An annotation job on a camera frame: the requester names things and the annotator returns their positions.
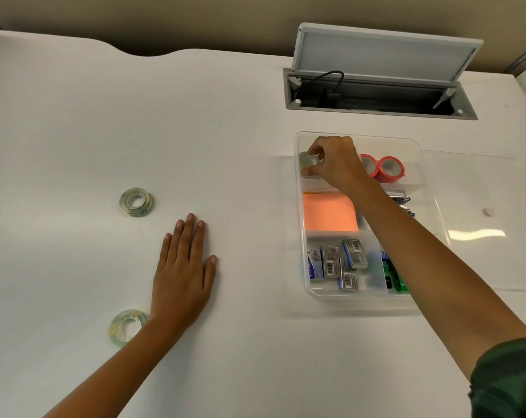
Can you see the person's left hand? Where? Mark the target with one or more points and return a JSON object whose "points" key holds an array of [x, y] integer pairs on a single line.
{"points": [[182, 278]]}

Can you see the person's right hand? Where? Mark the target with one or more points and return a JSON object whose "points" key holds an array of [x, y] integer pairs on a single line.
{"points": [[339, 163]]}

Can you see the transparent tape roll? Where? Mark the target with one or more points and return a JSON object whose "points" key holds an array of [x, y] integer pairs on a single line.
{"points": [[307, 161], [123, 202], [115, 328]]}

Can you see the clear plastic organizer box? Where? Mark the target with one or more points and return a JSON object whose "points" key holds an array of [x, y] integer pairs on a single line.
{"points": [[385, 145]]}

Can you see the clear plastic lid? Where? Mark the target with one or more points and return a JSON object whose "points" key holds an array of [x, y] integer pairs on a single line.
{"points": [[485, 256]]}

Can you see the person's right forearm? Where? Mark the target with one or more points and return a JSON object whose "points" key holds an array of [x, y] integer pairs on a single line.
{"points": [[419, 265]]}

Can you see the person's left forearm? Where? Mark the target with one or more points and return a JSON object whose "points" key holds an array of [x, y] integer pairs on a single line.
{"points": [[115, 374]]}

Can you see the red tape roll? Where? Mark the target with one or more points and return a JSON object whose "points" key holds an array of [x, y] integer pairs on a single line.
{"points": [[369, 169], [400, 174]]}

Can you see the grey staple box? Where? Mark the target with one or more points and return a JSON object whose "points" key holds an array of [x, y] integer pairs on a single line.
{"points": [[355, 253], [349, 280], [330, 261]]}

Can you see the orange sticky note pad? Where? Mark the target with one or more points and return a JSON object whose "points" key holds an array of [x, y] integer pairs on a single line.
{"points": [[330, 211]]}

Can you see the silver stapler with pink end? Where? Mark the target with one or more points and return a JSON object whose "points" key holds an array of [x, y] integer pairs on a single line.
{"points": [[398, 194]]}

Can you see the pile of coloured pencil sharpeners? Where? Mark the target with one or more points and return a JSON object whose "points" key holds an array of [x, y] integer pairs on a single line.
{"points": [[396, 280]]}

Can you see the beige partition panel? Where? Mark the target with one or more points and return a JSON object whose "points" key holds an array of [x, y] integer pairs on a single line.
{"points": [[158, 17]]}

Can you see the green shirt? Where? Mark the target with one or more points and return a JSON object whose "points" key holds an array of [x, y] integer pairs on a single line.
{"points": [[507, 378]]}

